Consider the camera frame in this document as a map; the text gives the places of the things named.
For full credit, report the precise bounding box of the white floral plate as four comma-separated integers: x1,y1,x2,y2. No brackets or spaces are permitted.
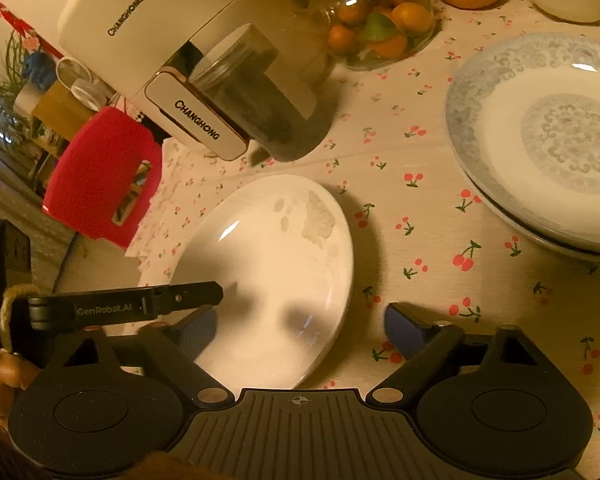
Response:
140,174,353,393

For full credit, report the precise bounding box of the blue patterned plate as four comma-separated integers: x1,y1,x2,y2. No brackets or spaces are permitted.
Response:
444,31,600,254
460,164,600,261

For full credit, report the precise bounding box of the green potted plant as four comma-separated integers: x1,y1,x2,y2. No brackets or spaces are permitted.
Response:
0,32,56,146

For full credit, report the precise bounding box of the cherry print tablecloth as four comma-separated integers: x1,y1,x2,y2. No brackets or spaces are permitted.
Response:
128,0,600,477

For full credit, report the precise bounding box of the cream Changhong air fryer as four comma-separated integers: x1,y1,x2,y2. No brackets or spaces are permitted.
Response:
58,0,333,160

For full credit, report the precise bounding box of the glass jar of kumquats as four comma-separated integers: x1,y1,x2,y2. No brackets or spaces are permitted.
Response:
297,0,437,70

